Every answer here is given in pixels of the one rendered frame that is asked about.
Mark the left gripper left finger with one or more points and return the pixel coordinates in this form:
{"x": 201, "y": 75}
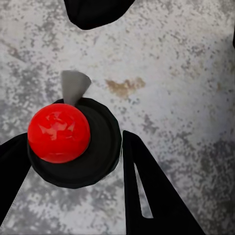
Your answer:
{"x": 14, "y": 166}

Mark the insectifuge atomizer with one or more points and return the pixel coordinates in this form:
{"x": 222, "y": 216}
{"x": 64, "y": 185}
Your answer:
{"x": 75, "y": 142}

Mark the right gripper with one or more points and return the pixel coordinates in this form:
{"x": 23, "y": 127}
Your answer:
{"x": 89, "y": 14}

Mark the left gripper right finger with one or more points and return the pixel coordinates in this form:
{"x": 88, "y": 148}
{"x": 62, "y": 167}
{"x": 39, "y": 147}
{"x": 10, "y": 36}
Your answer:
{"x": 170, "y": 214}

